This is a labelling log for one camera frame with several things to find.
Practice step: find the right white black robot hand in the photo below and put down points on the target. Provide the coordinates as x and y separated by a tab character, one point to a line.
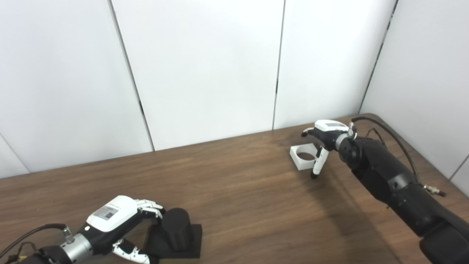
328	132

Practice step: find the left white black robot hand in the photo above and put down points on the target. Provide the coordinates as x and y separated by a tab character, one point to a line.
110	216

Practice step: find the white square piece with hole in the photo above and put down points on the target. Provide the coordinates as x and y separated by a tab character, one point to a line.
302	164

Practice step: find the black peg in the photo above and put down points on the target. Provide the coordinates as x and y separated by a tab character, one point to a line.
177	227

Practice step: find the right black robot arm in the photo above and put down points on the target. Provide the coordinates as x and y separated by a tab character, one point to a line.
395	183

